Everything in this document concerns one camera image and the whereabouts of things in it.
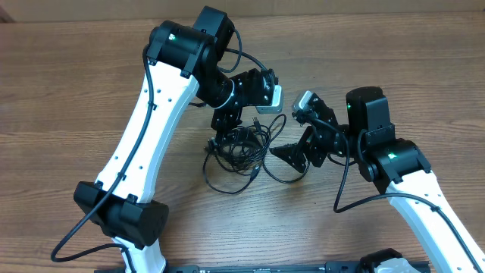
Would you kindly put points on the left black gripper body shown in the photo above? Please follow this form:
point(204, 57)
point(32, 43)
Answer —
point(228, 116)

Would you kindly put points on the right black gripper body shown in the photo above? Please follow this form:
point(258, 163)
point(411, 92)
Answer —
point(336, 141)

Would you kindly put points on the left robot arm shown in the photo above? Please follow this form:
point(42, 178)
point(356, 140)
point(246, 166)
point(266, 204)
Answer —
point(180, 63)

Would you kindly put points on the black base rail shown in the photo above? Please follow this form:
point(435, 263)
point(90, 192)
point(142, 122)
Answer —
point(328, 267)

